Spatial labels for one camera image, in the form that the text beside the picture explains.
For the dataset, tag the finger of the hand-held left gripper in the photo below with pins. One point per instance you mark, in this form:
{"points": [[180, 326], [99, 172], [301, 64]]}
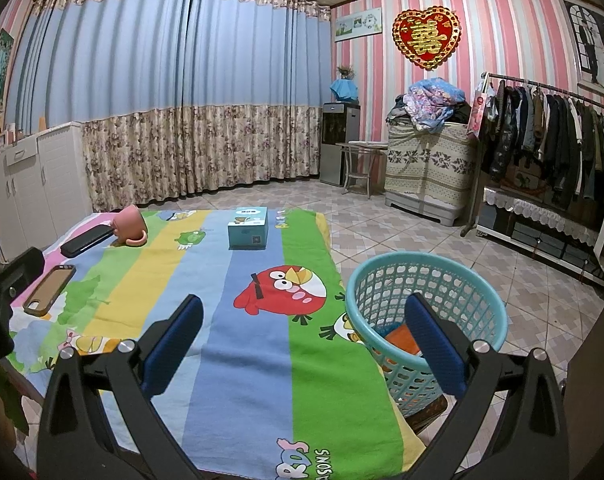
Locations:
{"points": [[27, 265]]}

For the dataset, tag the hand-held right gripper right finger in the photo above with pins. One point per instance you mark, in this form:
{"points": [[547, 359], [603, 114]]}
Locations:
{"points": [[434, 345]]}

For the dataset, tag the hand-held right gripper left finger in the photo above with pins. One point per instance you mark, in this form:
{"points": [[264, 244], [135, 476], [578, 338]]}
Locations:
{"points": [[174, 340]]}

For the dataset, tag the turquoise plastic basket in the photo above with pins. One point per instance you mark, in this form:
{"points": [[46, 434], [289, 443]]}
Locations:
{"points": [[376, 360]]}

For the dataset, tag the phone in brown case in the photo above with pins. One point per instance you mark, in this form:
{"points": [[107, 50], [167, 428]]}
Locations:
{"points": [[49, 287]]}

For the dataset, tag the black flat case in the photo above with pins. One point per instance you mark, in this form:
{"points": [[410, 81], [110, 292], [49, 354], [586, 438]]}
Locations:
{"points": [[87, 241]]}

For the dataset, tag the brown wooden stool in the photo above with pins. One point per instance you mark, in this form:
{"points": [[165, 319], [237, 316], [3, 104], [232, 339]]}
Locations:
{"points": [[429, 417]]}

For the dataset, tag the white cabinet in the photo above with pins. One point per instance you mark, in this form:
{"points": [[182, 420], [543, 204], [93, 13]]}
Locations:
{"points": [[37, 185]]}

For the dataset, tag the printed cartoon blanket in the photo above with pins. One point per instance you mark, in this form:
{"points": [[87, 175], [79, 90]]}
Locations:
{"points": [[262, 360]]}

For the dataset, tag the pink cup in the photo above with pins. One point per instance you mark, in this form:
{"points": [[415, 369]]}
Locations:
{"points": [[129, 225]]}

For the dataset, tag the light blue tissue box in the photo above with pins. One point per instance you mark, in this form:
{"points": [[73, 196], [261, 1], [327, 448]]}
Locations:
{"points": [[248, 230]]}

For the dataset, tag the dark low cabinet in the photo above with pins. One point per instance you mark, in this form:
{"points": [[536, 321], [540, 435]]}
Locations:
{"points": [[536, 247]]}

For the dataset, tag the dark wooden furniture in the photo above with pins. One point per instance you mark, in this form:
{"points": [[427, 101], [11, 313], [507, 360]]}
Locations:
{"points": [[596, 385]]}

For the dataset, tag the white lace cloth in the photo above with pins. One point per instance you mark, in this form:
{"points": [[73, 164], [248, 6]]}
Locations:
{"points": [[541, 215]]}

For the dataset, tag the floral cloth covered cabinet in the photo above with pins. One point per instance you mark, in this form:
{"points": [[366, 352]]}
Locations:
{"points": [[429, 170]]}

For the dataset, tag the small metal table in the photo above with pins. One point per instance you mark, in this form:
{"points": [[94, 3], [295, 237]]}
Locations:
{"points": [[364, 146]]}

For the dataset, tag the blue floral curtain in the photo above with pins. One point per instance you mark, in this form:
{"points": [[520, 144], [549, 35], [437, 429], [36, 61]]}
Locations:
{"points": [[172, 100]]}

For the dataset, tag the grey water dispenser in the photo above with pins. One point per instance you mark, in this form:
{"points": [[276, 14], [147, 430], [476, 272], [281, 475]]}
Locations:
{"points": [[338, 145]]}

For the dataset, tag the pink hanging bag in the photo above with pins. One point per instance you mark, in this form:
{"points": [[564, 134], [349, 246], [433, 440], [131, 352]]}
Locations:
{"points": [[476, 112]]}

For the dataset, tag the pile of clothes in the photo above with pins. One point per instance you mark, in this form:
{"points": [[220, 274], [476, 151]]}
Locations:
{"points": [[429, 102]]}

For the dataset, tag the row of hanging clothes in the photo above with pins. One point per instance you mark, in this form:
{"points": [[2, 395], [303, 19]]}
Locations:
{"points": [[546, 130]]}

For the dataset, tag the blue cover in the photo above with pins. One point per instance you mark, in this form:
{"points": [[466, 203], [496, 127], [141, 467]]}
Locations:
{"points": [[345, 89]]}

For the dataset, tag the metal clothes rack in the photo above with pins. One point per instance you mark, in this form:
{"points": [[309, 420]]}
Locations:
{"points": [[541, 85]]}

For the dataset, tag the small potted plant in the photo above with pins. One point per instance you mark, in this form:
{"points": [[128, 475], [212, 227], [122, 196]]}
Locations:
{"points": [[345, 70]]}

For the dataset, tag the red heart wall decoration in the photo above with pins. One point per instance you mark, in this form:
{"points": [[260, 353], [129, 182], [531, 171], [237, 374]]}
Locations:
{"points": [[425, 35]]}

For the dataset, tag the small wall picture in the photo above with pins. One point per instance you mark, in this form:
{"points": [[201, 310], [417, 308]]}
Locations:
{"points": [[359, 24]]}

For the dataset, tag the black and white wall poster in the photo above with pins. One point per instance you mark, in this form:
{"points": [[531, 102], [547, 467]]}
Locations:
{"points": [[589, 35]]}

